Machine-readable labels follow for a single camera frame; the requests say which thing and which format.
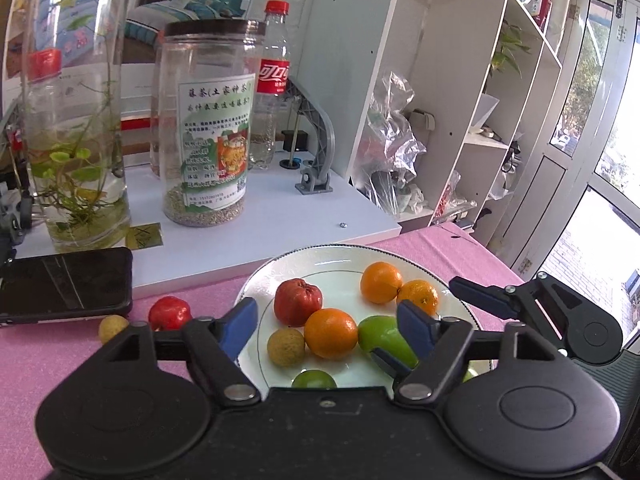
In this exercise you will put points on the yellowish longan fruit back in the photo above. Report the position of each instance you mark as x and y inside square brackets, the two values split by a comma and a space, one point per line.
[110, 327]

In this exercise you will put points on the pink floral tablecloth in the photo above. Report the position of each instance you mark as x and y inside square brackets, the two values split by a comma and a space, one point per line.
[36, 358]

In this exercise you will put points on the brown longan fruit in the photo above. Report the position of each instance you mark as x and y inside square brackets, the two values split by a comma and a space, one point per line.
[286, 347]

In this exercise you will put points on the green plant on shelf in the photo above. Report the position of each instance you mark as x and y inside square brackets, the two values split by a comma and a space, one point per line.
[510, 41]

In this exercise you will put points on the red apple-like fruit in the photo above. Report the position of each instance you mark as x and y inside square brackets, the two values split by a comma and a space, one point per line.
[169, 313]

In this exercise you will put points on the pinkish clear jar behind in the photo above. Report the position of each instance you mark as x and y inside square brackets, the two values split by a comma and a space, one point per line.
[155, 88]

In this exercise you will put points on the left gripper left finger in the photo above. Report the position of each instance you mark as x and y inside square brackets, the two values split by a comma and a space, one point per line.
[210, 348]

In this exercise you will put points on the white raised board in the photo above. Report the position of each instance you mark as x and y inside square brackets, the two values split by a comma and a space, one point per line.
[276, 219]

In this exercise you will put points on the labelled clear plastic jar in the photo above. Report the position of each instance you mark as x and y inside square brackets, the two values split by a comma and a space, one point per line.
[205, 100]

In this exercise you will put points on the red cap clear bottle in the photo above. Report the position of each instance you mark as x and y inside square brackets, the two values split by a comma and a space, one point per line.
[42, 88]

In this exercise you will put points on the red ribbed tomato fruit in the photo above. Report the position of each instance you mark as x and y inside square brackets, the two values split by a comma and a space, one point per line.
[296, 301]

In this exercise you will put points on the crumpled plastic bag shelf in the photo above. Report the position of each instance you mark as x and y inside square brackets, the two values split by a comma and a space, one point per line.
[387, 152]

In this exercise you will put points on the large orange front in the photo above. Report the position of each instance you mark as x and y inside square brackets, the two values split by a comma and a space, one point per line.
[380, 283]

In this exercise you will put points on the black smartphone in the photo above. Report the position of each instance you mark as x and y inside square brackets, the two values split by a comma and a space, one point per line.
[64, 287]

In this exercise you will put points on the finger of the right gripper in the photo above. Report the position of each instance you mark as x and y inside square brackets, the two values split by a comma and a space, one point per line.
[500, 297]
[392, 366]

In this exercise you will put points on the white shelf unit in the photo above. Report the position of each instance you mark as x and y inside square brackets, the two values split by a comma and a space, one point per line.
[443, 48]

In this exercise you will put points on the green oval fruit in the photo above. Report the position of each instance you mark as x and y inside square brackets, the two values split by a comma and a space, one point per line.
[381, 331]

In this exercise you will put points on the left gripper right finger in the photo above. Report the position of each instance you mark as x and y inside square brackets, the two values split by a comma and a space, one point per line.
[444, 349]

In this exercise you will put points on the white round plate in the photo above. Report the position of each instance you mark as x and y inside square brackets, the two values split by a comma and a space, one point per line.
[336, 269]

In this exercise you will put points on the glass vase with plant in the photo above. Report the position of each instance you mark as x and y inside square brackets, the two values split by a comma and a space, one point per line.
[76, 161]

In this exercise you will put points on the cola bottle red label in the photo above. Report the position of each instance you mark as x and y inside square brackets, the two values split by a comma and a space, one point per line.
[272, 79]

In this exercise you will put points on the red can on shelf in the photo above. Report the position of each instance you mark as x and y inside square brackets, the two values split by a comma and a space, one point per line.
[540, 11]

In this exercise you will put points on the grey left bracket stand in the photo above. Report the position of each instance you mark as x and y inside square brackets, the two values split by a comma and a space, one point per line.
[16, 202]

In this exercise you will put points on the bedding poster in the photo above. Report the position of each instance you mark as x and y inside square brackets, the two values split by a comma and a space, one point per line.
[69, 26]

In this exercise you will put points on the dark green fruit front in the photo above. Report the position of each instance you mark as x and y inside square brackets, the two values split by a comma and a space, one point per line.
[314, 379]

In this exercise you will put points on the gold sticker square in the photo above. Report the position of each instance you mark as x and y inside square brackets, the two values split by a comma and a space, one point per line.
[144, 236]

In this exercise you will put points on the large light green fruit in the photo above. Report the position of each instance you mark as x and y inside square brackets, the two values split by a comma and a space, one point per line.
[470, 374]

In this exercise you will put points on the orange mandarin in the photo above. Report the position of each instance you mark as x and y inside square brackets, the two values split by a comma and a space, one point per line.
[422, 294]

